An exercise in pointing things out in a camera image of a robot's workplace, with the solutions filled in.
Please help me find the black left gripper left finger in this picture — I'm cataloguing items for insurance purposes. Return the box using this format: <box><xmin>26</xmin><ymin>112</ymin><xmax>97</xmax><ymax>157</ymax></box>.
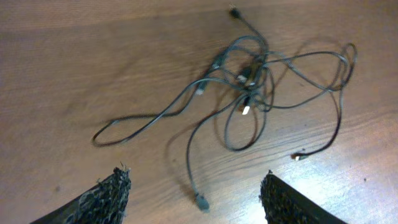
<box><xmin>32</xmin><ymin>167</ymin><xmax>131</xmax><ymax>224</ymax></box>

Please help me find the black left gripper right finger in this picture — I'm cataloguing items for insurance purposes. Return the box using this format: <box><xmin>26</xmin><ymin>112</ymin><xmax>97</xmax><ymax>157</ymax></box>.
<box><xmin>259</xmin><ymin>171</ymin><xmax>344</xmax><ymax>224</ymax></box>

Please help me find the black cable bundle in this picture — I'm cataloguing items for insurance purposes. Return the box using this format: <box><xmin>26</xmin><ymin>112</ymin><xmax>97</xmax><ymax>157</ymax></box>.
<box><xmin>91</xmin><ymin>4</ymin><xmax>358</xmax><ymax>214</ymax></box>

